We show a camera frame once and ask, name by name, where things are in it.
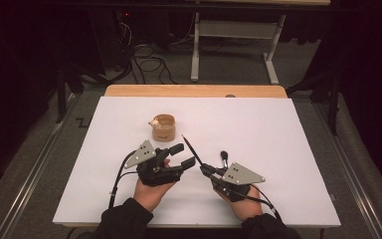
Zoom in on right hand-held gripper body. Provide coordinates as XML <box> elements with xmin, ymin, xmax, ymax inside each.
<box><xmin>212</xmin><ymin>161</ymin><xmax>267</xmax><ymax>203</ymax></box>

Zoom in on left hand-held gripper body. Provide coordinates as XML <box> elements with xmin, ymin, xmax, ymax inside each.
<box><xmin>123</xmin><ymin>139</ymin><xmax>184</xmax><ymax>187</ymax></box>

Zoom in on thin black gold-ended brush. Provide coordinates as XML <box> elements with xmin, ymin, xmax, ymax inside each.
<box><xmin>181</xmin><ymin>133</ymin><xmax>205</xmax><ymax>167</ymax></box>

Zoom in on black makeup brush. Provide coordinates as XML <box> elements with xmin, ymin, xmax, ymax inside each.
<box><xmin>220</xmin><ymin>150</ymin><xmax>230</xmax><ymax>170</ymax></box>

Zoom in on small wooden bowl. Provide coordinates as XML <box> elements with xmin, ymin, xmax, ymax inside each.
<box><xmin>147</xmin><ymin>114</ymin><xmax>177</xmax><ymax>143</ymax></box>

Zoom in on person's left hand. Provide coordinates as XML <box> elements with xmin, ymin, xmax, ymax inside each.
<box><xmin>133</xmin><ymin>180</ymin><xmax>177</xmax><ymax>213</ymax></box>

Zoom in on person's right hand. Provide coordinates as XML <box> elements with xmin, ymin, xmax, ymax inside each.
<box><xmin>217</xmin><ymin>185</ymin><xmax>265</xmax><ymax>222</ymax></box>

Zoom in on white table cover sheet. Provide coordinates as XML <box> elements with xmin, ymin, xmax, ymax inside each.
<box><xmin>52</xmin><ymin>96</ymin><xmax>342</xmax><ymax>228</ymax></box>

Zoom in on wooden table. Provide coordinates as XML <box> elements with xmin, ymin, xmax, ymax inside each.
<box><xmin>103</xmin><ymin>84</ymin><xmax>288</xmax><ymax>100</ymax></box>

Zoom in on black stand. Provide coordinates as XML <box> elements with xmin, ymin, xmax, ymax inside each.
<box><xmin>55</xmin><ymin>63</ymin><xmax>84</xmax><ymax>124</ymax></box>
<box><xmin>286</xmin><ymin>71</ymin><xmax>342</xmax><ymax>136</ymax></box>

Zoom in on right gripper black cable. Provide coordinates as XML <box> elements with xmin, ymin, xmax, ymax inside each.
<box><xmin>212</xmin><ymin>175</ymin><xmax>283</xmax><ymax>222</ymax></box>

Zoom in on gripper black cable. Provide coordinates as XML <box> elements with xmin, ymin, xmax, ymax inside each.
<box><xmin>212</xmin><ymin>175</ymin><xmax>283</xmax><ymax>222</ymax></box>
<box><xmin>108</xmin><ymin>149</ymin><xmax>140</xmax><ymax>209</ymax></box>

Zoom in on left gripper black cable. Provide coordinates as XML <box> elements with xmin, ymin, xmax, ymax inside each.
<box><xmin>108</xmin><ymin>149</ymin><xmax>140</xmax><ymax>209</ymax></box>

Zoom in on black floor cables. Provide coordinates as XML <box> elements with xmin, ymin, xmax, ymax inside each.
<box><xmin>113</xmin><ymin>19</ymin><xmax>180</xmax><ymax>86</ymax></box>

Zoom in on metal floor rail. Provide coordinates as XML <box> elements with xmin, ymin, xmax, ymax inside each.
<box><xmin>0</xmin><ymin>94</ymin><xmax>81</xmax><ymax>239</ymax></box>
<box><xmin>312</xmin><ymin>103</ymin><xmax>382</xmax><ymax>239</ymax></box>

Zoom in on white metal desk frame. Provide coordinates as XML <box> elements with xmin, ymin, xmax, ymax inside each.
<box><xmin>185</xmin><ymin>0</ymin><xmax>332</xmax><ymax>86</ymax></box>

